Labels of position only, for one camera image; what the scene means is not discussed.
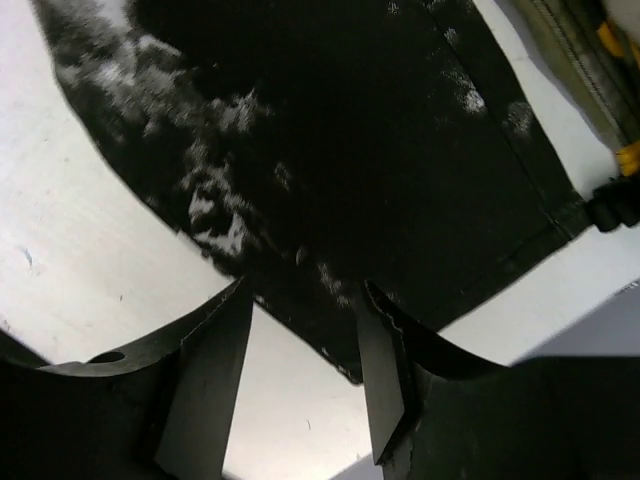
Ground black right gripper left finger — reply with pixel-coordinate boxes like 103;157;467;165
1;280;253;480

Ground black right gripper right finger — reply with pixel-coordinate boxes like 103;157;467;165
358;283;639;479

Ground black white tie-dye trousers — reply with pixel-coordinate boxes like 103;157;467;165
33;1;588;384

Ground folded camouflage trousers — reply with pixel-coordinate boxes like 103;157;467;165
510;1;639;232

